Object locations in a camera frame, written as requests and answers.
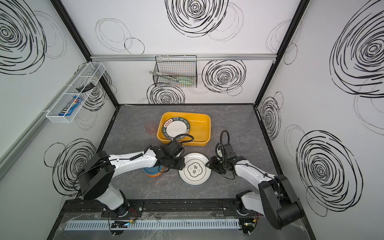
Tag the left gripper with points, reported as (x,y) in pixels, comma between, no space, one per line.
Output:
(174,163)

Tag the green item in basket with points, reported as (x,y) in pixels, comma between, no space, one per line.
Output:
(185,81)

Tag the pink translucent cup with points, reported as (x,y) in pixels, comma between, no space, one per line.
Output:
(151,128)

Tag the white plate green flower outline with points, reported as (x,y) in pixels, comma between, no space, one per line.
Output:
(195,171)

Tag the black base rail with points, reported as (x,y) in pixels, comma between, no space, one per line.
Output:
(225,207)

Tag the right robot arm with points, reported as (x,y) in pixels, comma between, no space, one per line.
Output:
(274,197)

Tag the black wire basket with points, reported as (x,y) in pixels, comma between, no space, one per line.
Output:
(169,67)

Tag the blue candy packet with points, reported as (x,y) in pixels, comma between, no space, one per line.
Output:
(71,106)

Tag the blue bowl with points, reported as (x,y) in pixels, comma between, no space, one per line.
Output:
(153,170)

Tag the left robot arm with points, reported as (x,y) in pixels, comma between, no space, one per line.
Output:
(95,177)

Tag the green rimmed white plate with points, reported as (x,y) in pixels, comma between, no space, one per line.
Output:
(175,126)

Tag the yellow plastic bin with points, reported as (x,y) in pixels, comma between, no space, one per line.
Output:
(200,127)

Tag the white slotted cable duct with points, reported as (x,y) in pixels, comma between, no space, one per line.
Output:
(194,224)

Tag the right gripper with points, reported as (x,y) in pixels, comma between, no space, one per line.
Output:
(216,165)

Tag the orange bowl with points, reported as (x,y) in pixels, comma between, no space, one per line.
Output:
(154,175)

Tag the white wire shelf basket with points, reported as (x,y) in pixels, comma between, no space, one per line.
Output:
(93,100)

